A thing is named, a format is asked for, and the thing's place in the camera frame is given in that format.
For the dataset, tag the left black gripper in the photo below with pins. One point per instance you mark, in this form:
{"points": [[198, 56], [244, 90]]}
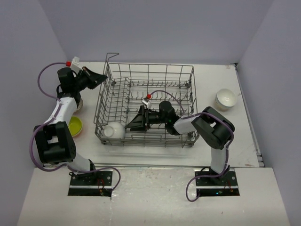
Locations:
{"points": [[94, 79]]}

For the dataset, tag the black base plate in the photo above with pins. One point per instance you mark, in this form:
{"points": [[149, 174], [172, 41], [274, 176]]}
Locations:
{"points": [[225, 185], [98, 184]]}

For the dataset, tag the beige ceramic bowl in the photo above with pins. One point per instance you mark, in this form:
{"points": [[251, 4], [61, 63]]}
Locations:
{"points": [[221, 107]]}

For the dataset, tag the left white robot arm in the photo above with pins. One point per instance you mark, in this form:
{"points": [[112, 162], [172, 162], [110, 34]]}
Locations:
{"points": [[52, 146]]}

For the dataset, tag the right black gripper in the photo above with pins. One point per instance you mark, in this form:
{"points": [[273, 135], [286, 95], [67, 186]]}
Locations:
{"points": [[139, 123]]}

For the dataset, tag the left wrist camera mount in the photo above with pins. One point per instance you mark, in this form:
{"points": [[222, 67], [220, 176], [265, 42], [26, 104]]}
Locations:
{"points": [[74, 64]]}

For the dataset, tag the white bowl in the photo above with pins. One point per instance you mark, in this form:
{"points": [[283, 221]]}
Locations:
{"points": [[226, 97], [114, 130]]}

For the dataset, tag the yellow-green bowl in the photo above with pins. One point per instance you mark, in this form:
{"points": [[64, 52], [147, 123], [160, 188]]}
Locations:
{"points": [[75, 126]]}

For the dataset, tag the grey wire dish rack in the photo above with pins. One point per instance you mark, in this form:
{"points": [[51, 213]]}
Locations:
{"points": [[139, 103]]}

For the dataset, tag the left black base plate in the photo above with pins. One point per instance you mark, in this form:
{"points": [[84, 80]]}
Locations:
{"points": [[98, 184]]}

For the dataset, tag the brown patterned bowl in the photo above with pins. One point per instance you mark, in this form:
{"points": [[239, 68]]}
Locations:
{"points": [[80, 105]]}

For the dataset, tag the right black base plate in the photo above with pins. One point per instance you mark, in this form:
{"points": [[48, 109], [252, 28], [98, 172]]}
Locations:
{"points": [[225, 185]]}

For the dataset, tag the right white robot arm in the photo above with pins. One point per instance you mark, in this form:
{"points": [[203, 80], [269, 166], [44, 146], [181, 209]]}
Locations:
{"points": [[214, 128]]}

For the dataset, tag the white bowl front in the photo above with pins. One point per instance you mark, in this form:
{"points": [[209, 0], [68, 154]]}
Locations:
{"points": [[114, 130]]}

